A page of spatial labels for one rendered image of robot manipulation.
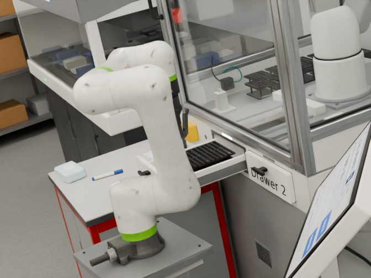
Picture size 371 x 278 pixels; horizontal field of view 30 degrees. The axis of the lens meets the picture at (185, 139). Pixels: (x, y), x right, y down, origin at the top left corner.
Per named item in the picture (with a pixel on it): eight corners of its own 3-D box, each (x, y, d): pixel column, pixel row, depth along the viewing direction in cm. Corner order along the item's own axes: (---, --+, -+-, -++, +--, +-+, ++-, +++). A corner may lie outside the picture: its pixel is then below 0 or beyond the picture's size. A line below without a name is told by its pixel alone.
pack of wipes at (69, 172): (87, 176, 305) (85, 167, 303) (67, 185, 301) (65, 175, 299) (74, 168, 317) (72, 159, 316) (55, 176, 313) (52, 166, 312)
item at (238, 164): (170, 198, 250) (167, 183, 248) (145, 177, 273) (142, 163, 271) (265, 162, 263) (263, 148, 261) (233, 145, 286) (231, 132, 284)
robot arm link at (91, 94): (116, 116, 196) (106, 74, 192) (73, 123, 198) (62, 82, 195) (128, 99, 213) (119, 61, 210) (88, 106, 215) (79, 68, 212)
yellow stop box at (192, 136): (189, 143, 296) (185, 128, 293) (181, 139, 302) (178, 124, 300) (199, 140, 298) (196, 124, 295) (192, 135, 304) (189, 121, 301)
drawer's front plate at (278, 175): (291, 204, 231) (287, 175, 228) (249, 178, 257) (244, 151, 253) (296, 202, 232) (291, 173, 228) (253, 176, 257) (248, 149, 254)
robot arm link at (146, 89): (203, 217, 219) (164, 75, 189) (154, 223, 222) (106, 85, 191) (205, 190, 230) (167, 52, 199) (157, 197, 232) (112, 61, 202)
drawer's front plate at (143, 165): (169, 205, 249) (163, 178, 245) (141, 181, 274) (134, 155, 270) (173, 203, 249) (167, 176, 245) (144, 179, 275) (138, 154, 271)
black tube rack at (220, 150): (186, 187, 256) (183, 171, 254) (167, 173, 272) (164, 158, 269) (238, 167, 264) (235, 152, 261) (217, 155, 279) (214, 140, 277)
